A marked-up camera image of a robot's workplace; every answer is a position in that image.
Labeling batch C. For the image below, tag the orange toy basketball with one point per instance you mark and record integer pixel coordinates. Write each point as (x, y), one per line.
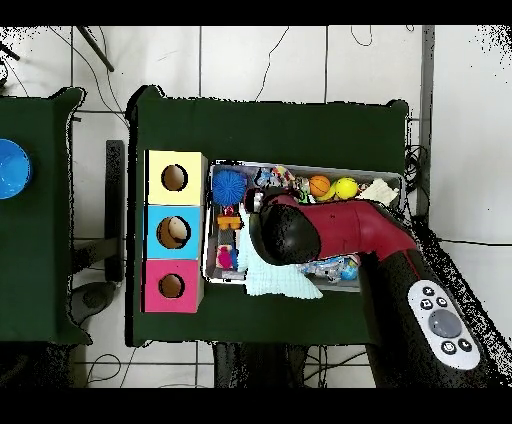
(320, 186)

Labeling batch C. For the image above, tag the side table with green cloth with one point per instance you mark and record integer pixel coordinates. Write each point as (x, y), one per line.
(52, 240)

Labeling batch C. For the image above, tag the pale yellow cloth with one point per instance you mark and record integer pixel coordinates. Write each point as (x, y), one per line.
(380, 192)

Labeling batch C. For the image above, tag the yellow smiley ball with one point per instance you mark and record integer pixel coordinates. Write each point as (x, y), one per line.
(346, 189)

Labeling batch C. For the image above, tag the blue bowl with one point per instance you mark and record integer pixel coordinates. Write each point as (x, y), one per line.
(12, 168)

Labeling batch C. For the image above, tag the wooden box with three holes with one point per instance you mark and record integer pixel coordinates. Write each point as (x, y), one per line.
(192, 272)

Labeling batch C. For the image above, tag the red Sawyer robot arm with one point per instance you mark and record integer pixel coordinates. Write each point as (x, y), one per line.
(384, 240)

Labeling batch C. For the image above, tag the blue spiky ball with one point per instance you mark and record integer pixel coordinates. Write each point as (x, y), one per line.
(230, 186)

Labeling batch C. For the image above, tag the mint green cloth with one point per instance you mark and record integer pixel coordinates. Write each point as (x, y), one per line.
(276, 280)

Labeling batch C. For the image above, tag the shallow clear mesh bin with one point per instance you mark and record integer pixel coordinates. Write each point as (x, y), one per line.
(212, 272)

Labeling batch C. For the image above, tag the small orange toy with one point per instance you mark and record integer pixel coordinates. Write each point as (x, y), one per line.
(230, 222)

